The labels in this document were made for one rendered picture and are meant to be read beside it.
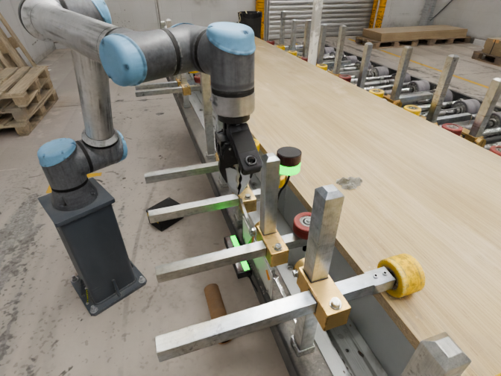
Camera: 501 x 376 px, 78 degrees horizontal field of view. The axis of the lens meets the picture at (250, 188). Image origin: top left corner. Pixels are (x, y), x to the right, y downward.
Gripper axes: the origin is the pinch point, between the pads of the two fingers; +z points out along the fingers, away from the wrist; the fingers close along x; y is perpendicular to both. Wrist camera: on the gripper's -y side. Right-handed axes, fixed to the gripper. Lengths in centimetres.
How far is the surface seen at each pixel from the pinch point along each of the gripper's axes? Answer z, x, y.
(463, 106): 18, -153, 63
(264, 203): 3.4, -6.1, -2.4
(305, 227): 10.2, -16.0, -7.2
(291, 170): -6.3, -12.2, -4.1
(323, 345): 38.9, -16.1, -24.4
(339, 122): 11, -63, 52
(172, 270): 14.9, 19.2, -6.4
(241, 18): 41, -215, 686
